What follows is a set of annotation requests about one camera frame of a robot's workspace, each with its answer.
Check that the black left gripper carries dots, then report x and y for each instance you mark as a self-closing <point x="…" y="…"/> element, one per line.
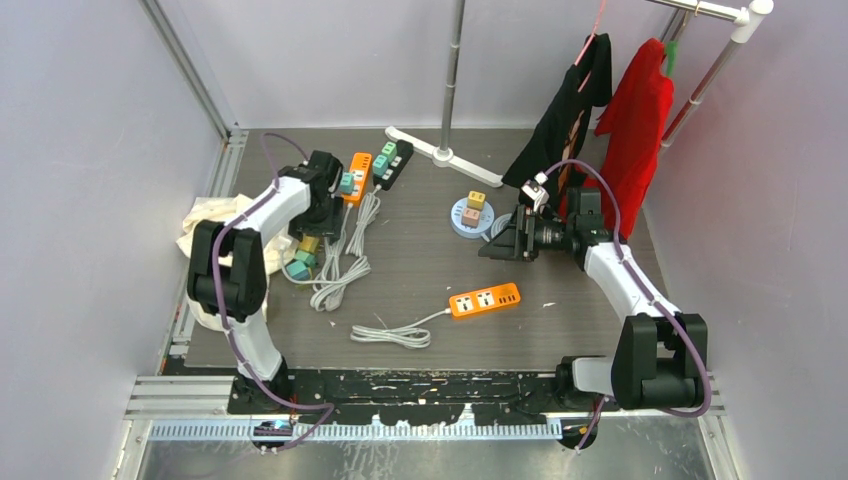
<point x="329" y="227"/>

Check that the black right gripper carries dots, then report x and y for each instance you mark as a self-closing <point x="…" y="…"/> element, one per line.
<point x="518" y="241"/>

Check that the yellow adapter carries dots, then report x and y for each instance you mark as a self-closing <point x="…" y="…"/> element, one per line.
<point x="309" y="244"/>
<point x="476" y="200"/>

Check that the round blue power socket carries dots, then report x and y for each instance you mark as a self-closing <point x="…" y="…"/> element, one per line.
<point x="483" y="230"/>

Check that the green adapter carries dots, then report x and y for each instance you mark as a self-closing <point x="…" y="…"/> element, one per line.
<point x="389" y="150"/>
<point x="309" y="259"/>

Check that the orange power strip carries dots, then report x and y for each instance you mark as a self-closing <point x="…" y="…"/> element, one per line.
<point x="360" y="167"/>
<point x="482" y="301"/>

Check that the teal plug adapter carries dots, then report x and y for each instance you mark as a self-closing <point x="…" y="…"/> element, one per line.
<point x="298" y="271"/>

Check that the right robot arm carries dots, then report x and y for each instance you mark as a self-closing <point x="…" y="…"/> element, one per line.
<point x="660" y="358"/>

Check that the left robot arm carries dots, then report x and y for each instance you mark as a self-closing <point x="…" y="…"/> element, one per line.
<point x="227" y="275"/>

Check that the teal adapter on orange strip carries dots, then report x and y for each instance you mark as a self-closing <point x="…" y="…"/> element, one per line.
<point x="347" y="184"/>

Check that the teal adapter on black strip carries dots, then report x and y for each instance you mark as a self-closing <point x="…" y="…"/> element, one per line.
<point x="380" y="165"/>

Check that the green adapter on black strip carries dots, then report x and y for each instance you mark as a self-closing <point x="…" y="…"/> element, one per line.
<point x="389" y="150"/>

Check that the black hanging garment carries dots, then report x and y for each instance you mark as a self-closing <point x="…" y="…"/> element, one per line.
<point x="562" y="129"/>

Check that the white clothes rack stand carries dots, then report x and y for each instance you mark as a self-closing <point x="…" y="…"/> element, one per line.
<point x="441" y="153"/>

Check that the black power strip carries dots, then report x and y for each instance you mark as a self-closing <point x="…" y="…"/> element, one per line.
<point x="405" y="153"/>

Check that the red hanging garment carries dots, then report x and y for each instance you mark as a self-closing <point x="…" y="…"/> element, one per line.
<point x="634" y="121"/>

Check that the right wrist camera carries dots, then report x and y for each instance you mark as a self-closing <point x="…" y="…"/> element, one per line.
<point x="535" y="191"/>

